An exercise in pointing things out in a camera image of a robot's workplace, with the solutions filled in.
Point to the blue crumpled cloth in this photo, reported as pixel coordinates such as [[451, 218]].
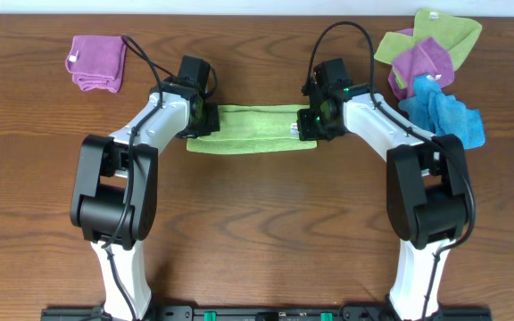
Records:
[[442, 114]]

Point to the purple crumpled cloth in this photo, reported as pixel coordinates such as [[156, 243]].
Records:
[[425, 58]]

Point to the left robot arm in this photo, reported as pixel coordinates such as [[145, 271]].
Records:
[[114, 199]]

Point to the green cloth at back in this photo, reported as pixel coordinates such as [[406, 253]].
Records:
[[456, 35]]

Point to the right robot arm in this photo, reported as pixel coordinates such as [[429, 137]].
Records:
[[428, 198]]

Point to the folded purple cloth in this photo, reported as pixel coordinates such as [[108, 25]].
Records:
[[96, 62]]

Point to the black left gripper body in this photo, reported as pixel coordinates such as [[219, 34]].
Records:
[[210, 119]]

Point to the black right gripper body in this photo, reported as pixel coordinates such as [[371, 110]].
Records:
[[307, 123]]

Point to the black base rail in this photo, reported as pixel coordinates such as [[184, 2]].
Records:
[[345, 313]]

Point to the green microfibre cloth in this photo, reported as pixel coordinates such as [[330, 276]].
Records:
[[253, 129]]

